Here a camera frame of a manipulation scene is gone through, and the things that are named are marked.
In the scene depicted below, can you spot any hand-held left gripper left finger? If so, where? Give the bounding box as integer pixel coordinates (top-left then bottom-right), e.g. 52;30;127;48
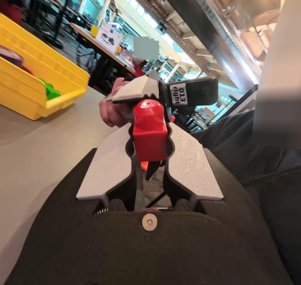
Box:
76;122;138;209

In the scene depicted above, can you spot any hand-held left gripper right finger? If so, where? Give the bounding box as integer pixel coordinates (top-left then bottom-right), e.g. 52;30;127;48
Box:
162;122;225;209

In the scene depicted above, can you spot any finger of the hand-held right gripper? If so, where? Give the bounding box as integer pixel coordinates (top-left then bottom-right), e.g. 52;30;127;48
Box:
106;73;163;104

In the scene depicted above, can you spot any red toy block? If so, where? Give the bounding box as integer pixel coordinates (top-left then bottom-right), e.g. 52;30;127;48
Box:
133;100;169;162

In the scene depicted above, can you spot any person's right hand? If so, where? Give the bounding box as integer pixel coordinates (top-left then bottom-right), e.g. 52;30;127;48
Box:
99;78;138;128

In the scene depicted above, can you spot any long wooden table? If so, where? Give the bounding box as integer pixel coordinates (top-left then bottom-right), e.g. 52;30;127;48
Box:
71;22;137;76

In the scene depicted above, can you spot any white cardboard box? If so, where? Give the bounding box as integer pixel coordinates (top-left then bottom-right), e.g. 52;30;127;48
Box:
97;22;124;55

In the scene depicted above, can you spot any person's dark clothing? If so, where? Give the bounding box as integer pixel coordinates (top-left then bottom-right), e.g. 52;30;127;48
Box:
186;109;301;285

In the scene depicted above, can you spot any green toy block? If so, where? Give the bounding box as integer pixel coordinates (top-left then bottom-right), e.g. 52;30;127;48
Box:
38;78;62;101

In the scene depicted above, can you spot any yellow plastic bin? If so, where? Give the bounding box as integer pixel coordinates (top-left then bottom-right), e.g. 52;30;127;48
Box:
0;13;90;121

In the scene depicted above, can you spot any purple tape roll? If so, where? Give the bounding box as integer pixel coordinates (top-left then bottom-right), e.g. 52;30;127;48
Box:
0;45;24;70

